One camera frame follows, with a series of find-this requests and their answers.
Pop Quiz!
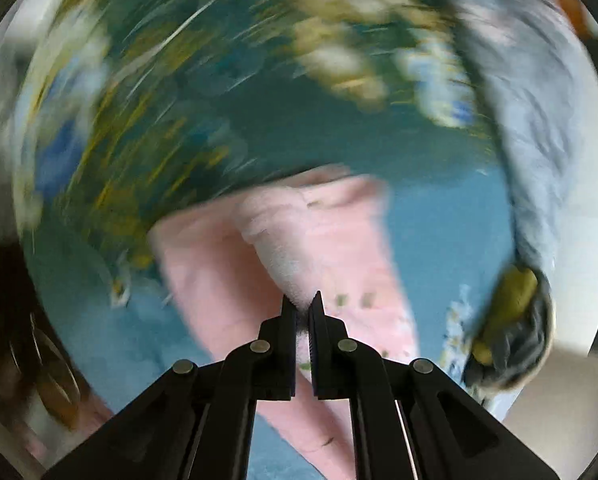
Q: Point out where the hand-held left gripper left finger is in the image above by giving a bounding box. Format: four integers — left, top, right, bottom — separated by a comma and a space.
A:
43, 294, 299, 480

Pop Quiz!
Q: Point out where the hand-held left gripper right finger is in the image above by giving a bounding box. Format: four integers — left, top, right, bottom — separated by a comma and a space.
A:
308, 290, 560, 480

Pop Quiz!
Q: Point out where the pink garment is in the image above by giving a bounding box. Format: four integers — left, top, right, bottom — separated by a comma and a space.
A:
148, 164, 419, 480

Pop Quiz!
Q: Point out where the grey and yellow garment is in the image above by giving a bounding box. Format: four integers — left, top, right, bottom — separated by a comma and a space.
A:
462, 262, 555, 390

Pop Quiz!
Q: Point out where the teal floral printed blanket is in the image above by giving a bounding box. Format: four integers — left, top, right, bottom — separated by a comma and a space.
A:
10, 0, 522, 480

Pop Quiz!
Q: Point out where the light blue garment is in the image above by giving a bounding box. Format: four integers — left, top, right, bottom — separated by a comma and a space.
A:
431, 0, 598, 281

